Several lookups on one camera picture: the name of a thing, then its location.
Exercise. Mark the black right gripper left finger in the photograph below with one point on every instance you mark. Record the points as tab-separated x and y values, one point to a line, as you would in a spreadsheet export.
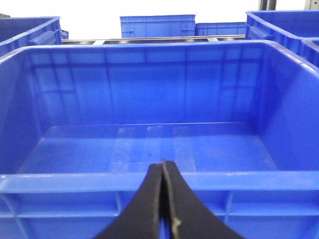
140	218

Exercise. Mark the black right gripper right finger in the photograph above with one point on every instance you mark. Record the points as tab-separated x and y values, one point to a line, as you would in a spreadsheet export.
188	217

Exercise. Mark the right blue plastic bin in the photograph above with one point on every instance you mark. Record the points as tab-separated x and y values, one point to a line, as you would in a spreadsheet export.
81	124

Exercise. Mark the blue plastic bin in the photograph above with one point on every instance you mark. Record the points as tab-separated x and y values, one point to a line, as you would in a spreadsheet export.
20	32
81	124

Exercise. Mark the far low blue crate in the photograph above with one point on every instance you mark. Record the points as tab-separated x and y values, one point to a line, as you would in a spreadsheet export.
221	28

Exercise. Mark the rear centre blue crate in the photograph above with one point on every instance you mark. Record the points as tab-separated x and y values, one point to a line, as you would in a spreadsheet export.
157	26

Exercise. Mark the left blue plastic bin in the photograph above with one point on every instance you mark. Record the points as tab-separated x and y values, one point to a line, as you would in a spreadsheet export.
20	32

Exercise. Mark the steel rear rack rail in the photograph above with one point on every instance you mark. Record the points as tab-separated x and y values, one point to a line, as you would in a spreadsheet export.
155	40

